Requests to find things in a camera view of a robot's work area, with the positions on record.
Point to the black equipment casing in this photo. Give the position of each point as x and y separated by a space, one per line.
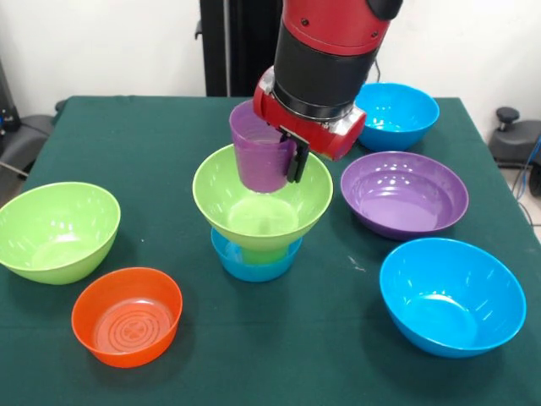
6 118

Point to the grey base with black knob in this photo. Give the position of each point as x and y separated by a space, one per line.
520 144

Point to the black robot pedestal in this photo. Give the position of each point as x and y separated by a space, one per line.
241 51

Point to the small blue plastic bowl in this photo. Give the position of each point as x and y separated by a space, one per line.
253 272

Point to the purple plastic cup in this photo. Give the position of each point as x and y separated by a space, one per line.
258 169

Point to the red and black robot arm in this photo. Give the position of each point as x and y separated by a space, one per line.
329 55

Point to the dark green tablecloth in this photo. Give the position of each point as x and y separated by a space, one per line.
296 372

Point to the green plastic bowl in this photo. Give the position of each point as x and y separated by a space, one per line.
220 203
55 249

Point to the grey wheeled base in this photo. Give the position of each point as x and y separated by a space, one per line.
25 144

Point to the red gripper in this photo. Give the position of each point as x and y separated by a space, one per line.
321 135

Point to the small orange plastic bowl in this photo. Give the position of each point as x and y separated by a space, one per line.
127 347

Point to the green plastic cup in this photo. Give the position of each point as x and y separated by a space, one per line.
262 256

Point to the purple plastic bowl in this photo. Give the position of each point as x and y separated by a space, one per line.
401 203

